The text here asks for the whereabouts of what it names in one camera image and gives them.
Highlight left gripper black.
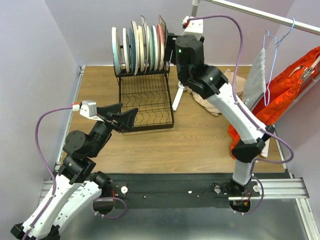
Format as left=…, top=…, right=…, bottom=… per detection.
left=89, top=102, right=139, bottom=157

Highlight white blue striped plate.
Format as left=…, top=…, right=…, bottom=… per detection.
left=122, top=28, right=131, bottom=73

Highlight cream blue leaf plate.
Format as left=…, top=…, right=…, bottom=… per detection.
left=111, top=26, right=122, bottom=74

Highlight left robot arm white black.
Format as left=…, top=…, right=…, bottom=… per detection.
left=10, top=100, right=139, bottom=240

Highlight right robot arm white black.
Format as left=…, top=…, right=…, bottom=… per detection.
left=164, top=35, right=275, bottom=196

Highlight silver clothes rack stand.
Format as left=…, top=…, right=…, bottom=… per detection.
left=171, top=0, right=320, bottom=111

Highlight pink plate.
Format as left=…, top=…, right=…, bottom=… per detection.
left=156, top=24, right=165, bottom=71

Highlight mint green plate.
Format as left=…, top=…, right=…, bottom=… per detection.
left=149, top=26, right=155, bottom=71

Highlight large white black-rimmed plate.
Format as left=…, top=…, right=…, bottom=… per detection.
left=131, top=21, right=140, bottom=75

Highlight teal scalloped plate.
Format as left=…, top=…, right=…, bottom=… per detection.
left=129, top=28, right=136, bottom=72

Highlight beige cloth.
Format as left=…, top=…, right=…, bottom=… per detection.
left=184, top=69, right=247, bottom=117

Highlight grey cloth on hanger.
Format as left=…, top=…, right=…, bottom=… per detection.
left=242, top=48, right=266, bottom=111

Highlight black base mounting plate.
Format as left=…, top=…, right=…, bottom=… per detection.
left=92, top=172, right=266, bottom=210

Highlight orange garment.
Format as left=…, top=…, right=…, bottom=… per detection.
left=227, top=45, right=320, bottom=160

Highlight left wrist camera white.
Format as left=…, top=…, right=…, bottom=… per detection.
left=79, top=100, right=97, bottom=119

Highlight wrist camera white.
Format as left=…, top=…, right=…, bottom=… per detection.
left=79, top=100, right=97, bottom=119
left=182, top=16, right=204, bottom=40

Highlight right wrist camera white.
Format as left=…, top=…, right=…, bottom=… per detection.
left=182, top=16, right=204, bottom=40

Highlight black wire dish rack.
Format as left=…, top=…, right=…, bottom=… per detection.
left=113, top=24, right=175, bottom=133

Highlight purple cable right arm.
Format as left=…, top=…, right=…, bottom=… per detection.
left=189, top=15, right=294, bottom=216

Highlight blue wire hanger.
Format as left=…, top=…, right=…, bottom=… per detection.
left=263, top=18, right=296, bottom=107

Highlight aluminium rail frame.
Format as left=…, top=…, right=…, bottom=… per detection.
left=38, top=65, right=320, bottom=240

